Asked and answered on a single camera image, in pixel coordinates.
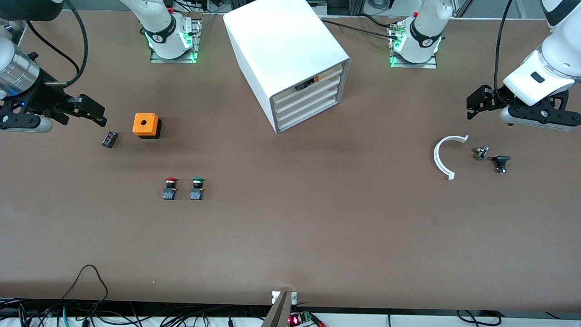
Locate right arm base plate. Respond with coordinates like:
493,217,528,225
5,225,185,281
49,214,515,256
150,17,203,64

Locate circuit board with red light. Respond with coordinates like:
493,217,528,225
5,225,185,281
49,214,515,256
288,311,315,327

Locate black button part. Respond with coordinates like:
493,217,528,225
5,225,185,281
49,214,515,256
492,155,512,174

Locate black looped table cable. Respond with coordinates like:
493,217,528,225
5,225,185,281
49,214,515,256
61,264,109,301

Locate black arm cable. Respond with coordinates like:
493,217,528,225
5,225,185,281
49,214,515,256
494,0,516,105
25,0,89,87

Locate black cabinet cable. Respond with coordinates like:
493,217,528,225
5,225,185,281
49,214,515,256
318,17,401,41

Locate grey camera mount beam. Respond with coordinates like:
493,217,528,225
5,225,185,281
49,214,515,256
260,292,293,327

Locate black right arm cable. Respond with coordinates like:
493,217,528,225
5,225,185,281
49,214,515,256
25,0,89,87

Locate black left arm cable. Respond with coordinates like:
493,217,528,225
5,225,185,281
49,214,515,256
494,0,516,105

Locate white curved plastic arc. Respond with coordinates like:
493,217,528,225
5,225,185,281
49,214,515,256
433,135,469,181

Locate green push button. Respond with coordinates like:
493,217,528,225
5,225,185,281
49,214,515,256
189,177,206,201

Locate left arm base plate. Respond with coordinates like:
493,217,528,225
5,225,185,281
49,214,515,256
389,23,438,69

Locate orange button box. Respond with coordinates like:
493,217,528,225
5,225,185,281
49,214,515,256
132,113,162,139

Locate red push button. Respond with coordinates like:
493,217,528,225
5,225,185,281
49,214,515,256
162,177,179,201

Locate small black orange module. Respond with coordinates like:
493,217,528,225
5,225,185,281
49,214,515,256
295,75,320,91

